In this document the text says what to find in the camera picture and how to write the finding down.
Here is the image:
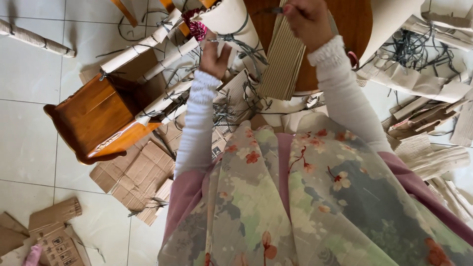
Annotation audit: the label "printed brown cardboard scraps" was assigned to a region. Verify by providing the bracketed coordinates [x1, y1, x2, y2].
[0, 197, 92, 266]

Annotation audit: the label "pink ring-shaped object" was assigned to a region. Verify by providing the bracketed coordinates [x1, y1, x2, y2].
[347, 51, 360, 71]

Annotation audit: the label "tangle of grey strings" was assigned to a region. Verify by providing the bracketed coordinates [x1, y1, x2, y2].
[382, 29, 460, 76]

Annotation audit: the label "round brown wooden table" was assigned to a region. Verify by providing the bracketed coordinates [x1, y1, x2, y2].
[244, 0, 374, 94]

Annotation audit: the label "person's left hand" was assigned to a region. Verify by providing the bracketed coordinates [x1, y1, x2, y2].
[199, 31, 233, 80]

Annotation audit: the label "long cardboard-wrapped chair leg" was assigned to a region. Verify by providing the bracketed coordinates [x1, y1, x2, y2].
[99, 8, 183, 75]

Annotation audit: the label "red patterned cloth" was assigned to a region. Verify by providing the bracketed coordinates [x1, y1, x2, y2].
[182, 9, 208, 42]

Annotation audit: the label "person's right hand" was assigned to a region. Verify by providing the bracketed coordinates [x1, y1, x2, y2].
[283, 0, 335, 52]

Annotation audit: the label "dark metal cutting tool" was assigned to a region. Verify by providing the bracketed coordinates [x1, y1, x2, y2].
[255, 6, 285, 16]

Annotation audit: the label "cardboard-wrapped wooden bar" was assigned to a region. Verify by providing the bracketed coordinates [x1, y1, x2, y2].
[0, 18, 77, 58]

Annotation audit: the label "brown wooden chair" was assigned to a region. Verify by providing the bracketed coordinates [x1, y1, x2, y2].
[43, 72, 168, 165]

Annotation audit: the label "heap of torn cardboard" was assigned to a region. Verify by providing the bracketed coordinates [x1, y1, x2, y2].
[356, 0, 473, 224]

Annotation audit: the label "grey plastic binding string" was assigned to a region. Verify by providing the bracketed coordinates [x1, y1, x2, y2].
[207, 11, 269, 80]

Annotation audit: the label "small corrugated cardboard piece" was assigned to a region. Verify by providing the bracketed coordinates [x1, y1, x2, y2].
[214, 69, 256, 128]

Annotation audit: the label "floral patterned scarf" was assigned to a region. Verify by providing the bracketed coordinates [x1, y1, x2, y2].
[157, 113, 473, 266]

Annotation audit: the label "corrugated cardboard sheet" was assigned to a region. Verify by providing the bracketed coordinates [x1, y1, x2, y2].
[258, 0, 339, 101]

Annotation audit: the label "flattened brown cardboard pieces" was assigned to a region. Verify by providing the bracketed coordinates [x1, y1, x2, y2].
[90, 140, 176, 227]

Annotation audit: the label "pink cloth item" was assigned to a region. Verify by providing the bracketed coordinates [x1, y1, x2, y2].
[22, 244, 43, 266]

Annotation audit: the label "loose cut grey strings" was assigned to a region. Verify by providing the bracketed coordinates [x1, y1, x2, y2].
[201, 72, 276, 128]

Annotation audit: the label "large cardboard-wrapped furniture roll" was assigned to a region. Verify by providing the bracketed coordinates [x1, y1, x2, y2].
[190, 0, 267, 72]

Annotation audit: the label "pink garment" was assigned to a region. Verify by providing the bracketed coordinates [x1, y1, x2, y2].
[162, 132, 473, 248]

